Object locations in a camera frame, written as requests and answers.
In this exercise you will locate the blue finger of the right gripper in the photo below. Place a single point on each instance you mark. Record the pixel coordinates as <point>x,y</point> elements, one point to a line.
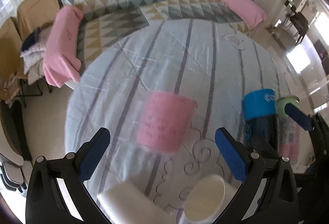
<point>298,116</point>

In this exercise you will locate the white paper cup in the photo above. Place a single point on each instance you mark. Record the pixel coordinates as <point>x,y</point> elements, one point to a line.
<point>124,203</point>
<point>208,199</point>

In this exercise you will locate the pink towel armrest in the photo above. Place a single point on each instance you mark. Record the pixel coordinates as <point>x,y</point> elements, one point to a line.
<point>248,11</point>
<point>60,63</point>

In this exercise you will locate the white paper cup right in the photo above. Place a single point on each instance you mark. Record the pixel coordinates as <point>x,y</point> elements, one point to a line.
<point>208,199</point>

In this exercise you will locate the tan folding chair right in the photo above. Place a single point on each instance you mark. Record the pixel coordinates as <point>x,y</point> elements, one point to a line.
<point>35,13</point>

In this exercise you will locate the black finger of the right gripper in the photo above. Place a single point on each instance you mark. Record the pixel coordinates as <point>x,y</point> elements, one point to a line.
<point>263,148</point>

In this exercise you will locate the blue black can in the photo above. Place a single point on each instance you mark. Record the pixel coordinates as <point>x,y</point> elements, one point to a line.
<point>259,109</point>

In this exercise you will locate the striped light blue tablecloth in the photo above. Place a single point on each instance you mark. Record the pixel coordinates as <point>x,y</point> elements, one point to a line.
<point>207,62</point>

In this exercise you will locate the white paper cup left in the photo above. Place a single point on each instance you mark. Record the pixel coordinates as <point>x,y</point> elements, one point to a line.
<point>124,203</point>

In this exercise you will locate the stack of cushions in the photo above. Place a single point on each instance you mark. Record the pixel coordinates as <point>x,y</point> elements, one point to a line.
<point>32,53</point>

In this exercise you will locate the pink towel right armrest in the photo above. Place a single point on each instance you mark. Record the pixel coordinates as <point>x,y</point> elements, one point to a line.
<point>248,11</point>

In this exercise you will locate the tan folding chair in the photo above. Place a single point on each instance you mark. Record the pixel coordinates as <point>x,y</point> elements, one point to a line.
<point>11,62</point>
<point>35,13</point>

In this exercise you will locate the pink towel left armrest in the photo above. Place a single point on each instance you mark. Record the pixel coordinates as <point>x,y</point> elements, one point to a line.
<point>60,63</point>

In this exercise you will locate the dark dining chairs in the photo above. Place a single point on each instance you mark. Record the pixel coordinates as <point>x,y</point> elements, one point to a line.
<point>300,23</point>

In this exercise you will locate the white grey office chair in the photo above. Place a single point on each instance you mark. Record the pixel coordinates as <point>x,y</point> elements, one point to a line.
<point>16,160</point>

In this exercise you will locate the pink plastic cup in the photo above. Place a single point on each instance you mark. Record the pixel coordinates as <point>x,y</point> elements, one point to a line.
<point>165,120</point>

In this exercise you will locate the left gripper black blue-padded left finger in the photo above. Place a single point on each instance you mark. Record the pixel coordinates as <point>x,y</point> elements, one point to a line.
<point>44,201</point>

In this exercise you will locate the green pink can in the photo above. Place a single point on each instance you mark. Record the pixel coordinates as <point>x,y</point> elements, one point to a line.
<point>289,130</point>

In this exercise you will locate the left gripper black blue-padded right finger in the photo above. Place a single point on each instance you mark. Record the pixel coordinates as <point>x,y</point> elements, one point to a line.
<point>279,201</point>

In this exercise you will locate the tan folding chair left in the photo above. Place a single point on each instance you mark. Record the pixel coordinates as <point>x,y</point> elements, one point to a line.
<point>11,62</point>

